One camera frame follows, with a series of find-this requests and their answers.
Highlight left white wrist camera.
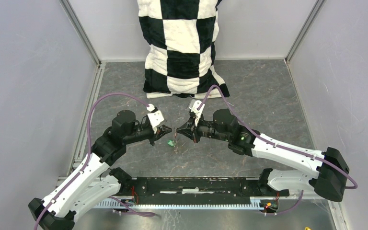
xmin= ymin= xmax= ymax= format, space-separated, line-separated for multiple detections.
xmin=147 ymin=104 xmax=165 ymax=134

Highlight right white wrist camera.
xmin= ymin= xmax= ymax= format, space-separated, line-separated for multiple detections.
xmin=189 ymin=99 xmax=205 ymax=126

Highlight aluminium frame rail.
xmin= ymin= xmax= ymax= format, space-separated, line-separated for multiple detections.
xmin=53 ymin=176 xmax=342 ymax=200

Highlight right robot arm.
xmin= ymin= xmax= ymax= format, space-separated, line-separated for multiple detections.
xmin=176 ymin=109 xmax=350 ymax=202

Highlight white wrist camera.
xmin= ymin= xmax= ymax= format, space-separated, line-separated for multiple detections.
xmin=147 ymin=104 xmax=165 ymax=134
xmin=189 ymin=99 xmax=205 ymax=126

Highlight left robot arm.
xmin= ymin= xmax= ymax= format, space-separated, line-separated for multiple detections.
xmin=28 ymin=109 xmax=172 ymax=230

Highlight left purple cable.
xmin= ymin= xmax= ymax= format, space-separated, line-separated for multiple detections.
xmin=33 ymin=92 xmax=158 ymax=230

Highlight grey slotted cable duct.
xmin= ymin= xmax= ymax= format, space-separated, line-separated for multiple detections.
xmin=94 ymin=198 xmax=264 ymax=211

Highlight black white checkered blanket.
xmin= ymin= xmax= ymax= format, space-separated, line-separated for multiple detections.
xmin=138 ymin=0 xmax=230 ymax=99

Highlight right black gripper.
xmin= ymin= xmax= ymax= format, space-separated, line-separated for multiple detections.
xmin=176 ymin=114 xmax=230 ymax=144

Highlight large metal keyring plate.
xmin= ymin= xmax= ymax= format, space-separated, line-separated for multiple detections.
xmin=173 ymin=131 xmax=178 ymax=154

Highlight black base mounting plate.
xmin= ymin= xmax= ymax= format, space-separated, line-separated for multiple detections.
xmin=112 ymin=177 xmax=290 ymax=205

